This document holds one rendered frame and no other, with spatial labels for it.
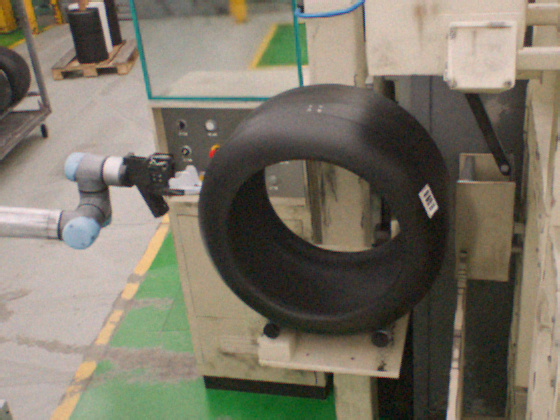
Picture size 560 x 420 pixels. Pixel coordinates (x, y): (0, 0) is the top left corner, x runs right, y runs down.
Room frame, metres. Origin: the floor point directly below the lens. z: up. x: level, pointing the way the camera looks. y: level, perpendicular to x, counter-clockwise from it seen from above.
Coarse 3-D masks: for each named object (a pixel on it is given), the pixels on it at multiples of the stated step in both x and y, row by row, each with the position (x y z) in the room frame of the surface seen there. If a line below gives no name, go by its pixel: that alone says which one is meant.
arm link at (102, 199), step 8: (80, 192) 1.59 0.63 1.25; (88, 192) 1.58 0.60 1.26; (96, 192) 1.58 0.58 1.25; (104, 192) 1.59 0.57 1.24; (80, 200) 1.59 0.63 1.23; (88, 200) 1.56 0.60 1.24; (96, 200) 1.57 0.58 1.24; (104, 200) 1.59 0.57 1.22; (104, 208) 1.56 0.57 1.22; (112, 208) 1.63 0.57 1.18; (104, 216) 1.54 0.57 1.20; (112, 216) 1.62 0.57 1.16; (104, 224) 1.59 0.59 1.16
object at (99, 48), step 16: (96, 0) 8.34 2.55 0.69; (112, 0) 8.47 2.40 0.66; (80, 16) 7.57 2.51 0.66; (96, 16) 7.68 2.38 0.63; (112, 16) 8.42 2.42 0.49; (80, 32) 7.57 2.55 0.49; (96, 32) 7.64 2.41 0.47; (112, 32) 8.38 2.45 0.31; (80, 48) 7.58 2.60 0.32; (96, 48) 7.60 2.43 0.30; (112, 48) 8.23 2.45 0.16; (128, 48) 8.22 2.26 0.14; (64, 64) 7.63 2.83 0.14; (80, 64) 7.65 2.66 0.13; (96, 64) 7.59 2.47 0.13; (112, 64) 7.56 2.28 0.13; (128, 64) 7.93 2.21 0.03
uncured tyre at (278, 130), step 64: (256, 128) 1.41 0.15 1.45; (320, 128) 1.36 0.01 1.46; (384, 128) 1.38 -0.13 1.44; (256, 192) 1.68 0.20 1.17; (384, 192) 1.31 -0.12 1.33; (448, 192) 1.44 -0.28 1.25; (256, 256) 1.61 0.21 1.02; (320, 256) 1.64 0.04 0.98; (384, 256) 1.60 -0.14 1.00; (320, 320) 1.35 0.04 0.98; (384, 320) 1.32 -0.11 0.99
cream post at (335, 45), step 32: (320, 0) 1.76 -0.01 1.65; (352, 0) 1.74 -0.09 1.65; (320, 32) 1.76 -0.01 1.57; (352, 32) 1.74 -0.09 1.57; (320, 64) 1.76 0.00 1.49; (352, 64) 1.74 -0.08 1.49; (320, 192) 1.77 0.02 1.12; (352, 192) 1.75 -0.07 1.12; (352, 224) 1.75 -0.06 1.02; (352, 384) 1.75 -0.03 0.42; (352, 416) 1.75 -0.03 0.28
